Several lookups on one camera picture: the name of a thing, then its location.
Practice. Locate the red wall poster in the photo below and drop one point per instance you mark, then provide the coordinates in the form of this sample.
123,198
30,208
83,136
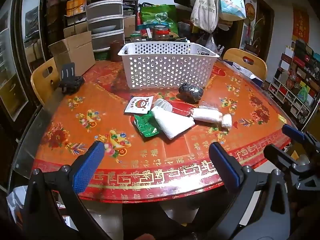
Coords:
300,25

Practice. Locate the white ribbed plastic lid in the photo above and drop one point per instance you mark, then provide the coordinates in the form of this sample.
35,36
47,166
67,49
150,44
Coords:
163,103

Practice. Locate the shelf of boxes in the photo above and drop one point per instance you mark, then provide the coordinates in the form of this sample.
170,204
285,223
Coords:
297,80

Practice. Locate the glass jar with red lid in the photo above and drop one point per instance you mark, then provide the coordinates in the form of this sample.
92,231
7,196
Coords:
160,33

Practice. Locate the black phone stand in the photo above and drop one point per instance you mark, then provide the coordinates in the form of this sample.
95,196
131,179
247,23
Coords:
71,83

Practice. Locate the white canvas tote bag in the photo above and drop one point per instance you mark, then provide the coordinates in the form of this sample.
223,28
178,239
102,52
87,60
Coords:
203,12

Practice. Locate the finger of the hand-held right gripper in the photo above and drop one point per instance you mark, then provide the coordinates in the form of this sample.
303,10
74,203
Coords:
278,155
295,132

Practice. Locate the black shiny packet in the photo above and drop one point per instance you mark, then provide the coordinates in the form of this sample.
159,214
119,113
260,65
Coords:
191,92

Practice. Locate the glass jar with green lid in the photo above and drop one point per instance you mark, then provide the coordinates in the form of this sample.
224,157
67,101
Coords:
135,37

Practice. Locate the white perforated plastic basket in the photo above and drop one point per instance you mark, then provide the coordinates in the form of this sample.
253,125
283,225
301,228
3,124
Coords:
162,80

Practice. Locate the blue printed tote bag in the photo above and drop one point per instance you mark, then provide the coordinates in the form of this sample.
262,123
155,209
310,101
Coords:
230,2

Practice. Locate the green foil packet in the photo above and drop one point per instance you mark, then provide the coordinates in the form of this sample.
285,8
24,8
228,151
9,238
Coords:
146,127

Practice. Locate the white cartoon print packet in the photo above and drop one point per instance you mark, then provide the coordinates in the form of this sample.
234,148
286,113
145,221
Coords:
137,105

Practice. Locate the clear plastic bag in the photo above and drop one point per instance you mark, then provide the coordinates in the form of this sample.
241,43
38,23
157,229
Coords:
210,46

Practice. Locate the green shopping bag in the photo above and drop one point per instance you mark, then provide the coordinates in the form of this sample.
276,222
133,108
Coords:
160,17

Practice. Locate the green mesh basket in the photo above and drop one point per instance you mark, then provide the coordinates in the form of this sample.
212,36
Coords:
101,55

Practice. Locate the cardboard box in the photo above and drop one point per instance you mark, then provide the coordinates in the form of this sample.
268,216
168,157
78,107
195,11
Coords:
75,52

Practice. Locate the white plastic bag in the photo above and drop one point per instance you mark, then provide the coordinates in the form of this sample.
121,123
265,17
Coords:
170,125

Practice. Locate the small white cloth roll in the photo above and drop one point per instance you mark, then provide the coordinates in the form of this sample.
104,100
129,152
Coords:
226,121

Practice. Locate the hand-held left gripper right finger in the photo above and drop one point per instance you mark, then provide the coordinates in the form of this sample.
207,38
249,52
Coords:
223,166

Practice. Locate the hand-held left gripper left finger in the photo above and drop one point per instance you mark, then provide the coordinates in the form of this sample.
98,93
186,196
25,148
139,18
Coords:
87,166

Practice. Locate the white towel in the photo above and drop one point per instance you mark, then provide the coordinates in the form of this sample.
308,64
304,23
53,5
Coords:
207,115

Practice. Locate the brown canister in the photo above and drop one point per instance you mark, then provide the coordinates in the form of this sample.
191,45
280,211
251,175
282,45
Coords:
116,51

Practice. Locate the red printed tablecloth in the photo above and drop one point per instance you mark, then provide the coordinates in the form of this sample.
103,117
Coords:
75,140

